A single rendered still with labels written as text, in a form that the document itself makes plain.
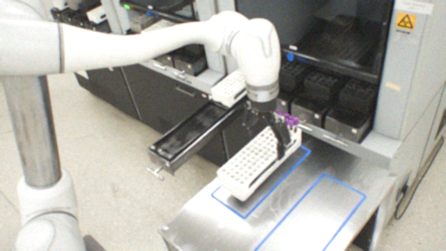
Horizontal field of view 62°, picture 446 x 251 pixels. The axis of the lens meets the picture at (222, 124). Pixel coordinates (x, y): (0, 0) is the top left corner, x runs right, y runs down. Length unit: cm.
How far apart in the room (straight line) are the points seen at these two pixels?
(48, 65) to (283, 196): 74
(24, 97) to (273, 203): 73
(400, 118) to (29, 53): 114
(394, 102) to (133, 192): 163
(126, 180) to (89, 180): 26
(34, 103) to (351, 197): 90
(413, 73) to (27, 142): 114
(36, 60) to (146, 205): 165
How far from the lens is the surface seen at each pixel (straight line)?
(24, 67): 79
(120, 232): 226
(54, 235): 109
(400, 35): 126
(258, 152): 115
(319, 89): 149
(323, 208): 114
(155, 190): 236
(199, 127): 145
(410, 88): 134
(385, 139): 148
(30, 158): 113
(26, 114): 104
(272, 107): 103
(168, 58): 195
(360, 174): 123
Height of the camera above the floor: 174
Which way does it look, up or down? 41 degrees down
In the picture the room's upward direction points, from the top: 10 degrees counter-clockwise
